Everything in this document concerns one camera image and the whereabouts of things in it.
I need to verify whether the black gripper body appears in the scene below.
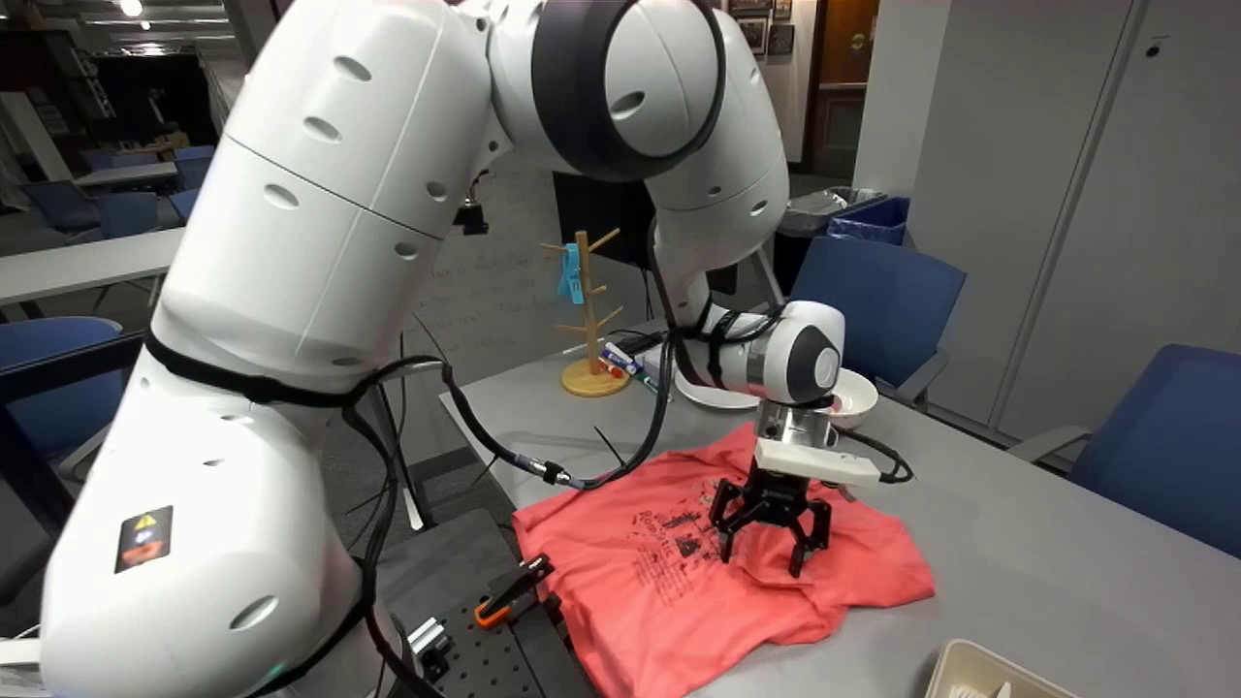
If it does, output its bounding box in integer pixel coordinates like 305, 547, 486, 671
742, 468, 810, 529

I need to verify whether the red T-shirt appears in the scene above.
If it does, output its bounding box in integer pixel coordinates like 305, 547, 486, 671
510, 428, 934, 698

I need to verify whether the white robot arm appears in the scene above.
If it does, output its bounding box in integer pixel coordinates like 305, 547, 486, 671
40, 0, 844, 698

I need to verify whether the white bowl with balls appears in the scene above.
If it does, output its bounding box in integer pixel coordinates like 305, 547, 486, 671
828, 369, 879, 428

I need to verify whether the wooden mug tree stand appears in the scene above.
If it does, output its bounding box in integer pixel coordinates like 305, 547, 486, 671
560, 230, 628, 401

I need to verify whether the beige cutlery tray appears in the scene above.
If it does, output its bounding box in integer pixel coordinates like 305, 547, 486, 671
923, 639, 1078, 698

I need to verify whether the orange black clamp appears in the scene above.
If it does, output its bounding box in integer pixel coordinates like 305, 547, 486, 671
473, 554, 550, 627

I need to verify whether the blue office chair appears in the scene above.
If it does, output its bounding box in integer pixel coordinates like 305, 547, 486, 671
790, 233, 967, 405
1011, 347, 1241, 554

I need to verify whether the black computer monitor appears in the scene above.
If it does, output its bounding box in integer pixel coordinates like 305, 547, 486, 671
553, 174, 655, 271

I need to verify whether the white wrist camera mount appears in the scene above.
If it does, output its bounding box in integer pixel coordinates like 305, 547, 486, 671
755, 440, 879, 485

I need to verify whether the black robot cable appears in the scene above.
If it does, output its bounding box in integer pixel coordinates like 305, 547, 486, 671
139, 256, 914, 698

